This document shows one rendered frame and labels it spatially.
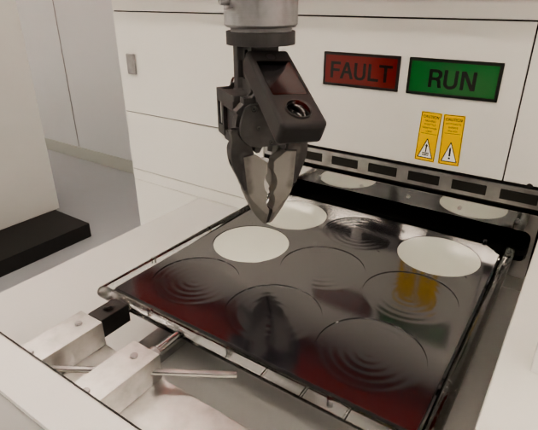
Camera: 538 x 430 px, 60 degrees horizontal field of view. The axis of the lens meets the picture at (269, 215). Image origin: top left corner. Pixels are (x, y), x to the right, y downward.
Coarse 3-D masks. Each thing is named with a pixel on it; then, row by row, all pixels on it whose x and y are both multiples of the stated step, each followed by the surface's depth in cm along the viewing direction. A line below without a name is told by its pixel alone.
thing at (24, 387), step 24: (0, 336) 36; (0, 360) 33; (24, 360) 33; (0, 384) 31; (24, 384) 31; (48, 384) 31; (72, 384) 31; (0, 408) 30; (24, 408) 30; (48, 408) 30; (72, 408) 30; (96, 408) 30
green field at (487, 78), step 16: (416, 64) 62; (432, 64) 61; (448, 64) 60; (464, 64) 59; (416, 80) 63; (432, 80) 62; (448, 80) 61; (464, 80) 60; (480, 80) 59; (496, 80) 58; (480, 96) 59
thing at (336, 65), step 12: (336, 60) 68; (348, 60) 67; (360, 60) 66; (372, 60) 65; (384, 60) 65; (396, 60) 64; (336, 72) 69; (348, 72) 68; (360, 72) 67; (372, 72) 66; (384, 72) 65; (360, 84) 68; (372, 84) 67; (384, 84) 66
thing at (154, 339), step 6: (156, 330) 53; (162, 330) 53; (150, 336) 52; (156, 336) 52; (162, 336) 52; (138, 342) 51; (144, 342) 51; (150, 342) 51; (156, 342) 51; (180, 342) 55; (186, 342) 56; (174, 348) 54; (162, 354) 53; (168, 354) 53; (162, 360) 53
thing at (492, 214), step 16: (304, 176) 78; (320, 176) 76; (336, 176) 74; (352, 176) 73; (368, 176) 73; (368, 192) 72; (384, 192) 71; (400, 192) 69; (416, 192) 68; (432, 192) 67; (432, 208) 67; (448, 208) 66; (464, 208) 65; (480, 208) 63; (496, 208) 62; (512, 208) 62; (496, 224) 63; (512, 224) 62; (528, 224) 61; (528, 256) 62; (512, 272) 64
